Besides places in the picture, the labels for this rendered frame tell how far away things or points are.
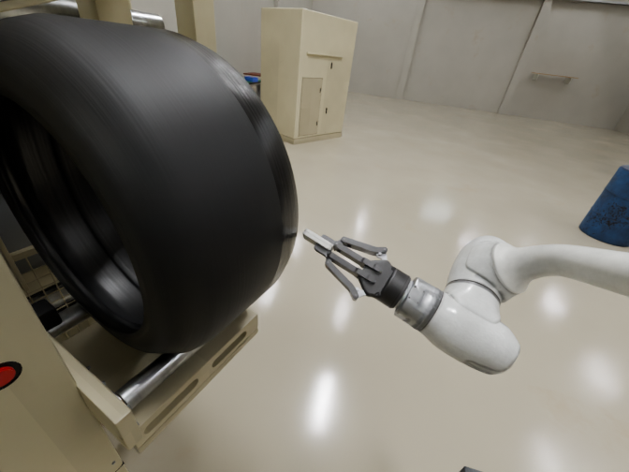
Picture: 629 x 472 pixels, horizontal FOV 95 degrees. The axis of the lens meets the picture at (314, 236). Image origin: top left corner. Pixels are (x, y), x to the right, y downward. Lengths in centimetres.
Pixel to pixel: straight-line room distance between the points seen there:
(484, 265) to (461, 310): 11
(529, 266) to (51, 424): 87
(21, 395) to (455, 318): 69
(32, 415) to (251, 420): 108
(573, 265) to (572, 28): 1664
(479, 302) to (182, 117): 56
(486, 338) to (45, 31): 74
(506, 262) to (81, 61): 70
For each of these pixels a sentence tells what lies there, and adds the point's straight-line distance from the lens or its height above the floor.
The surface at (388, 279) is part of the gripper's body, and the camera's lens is 58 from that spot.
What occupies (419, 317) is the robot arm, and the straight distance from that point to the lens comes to 58.
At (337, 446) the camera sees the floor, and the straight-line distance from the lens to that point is 162.
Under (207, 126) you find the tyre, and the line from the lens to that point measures 43.
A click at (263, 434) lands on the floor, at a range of 162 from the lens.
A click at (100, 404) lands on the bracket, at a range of 67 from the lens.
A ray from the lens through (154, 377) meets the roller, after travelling 71.
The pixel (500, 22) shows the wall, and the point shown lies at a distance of 1633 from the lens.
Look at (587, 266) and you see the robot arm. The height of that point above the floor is 127.
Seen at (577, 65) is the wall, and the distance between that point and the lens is 1737.
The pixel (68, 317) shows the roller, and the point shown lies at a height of 92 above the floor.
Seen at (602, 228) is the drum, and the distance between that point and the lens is 464.
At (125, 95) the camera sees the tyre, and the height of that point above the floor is 142.
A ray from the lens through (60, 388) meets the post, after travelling 69.
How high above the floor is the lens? 149
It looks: 32 degrees down
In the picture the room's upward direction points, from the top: 7 degrees clockwise
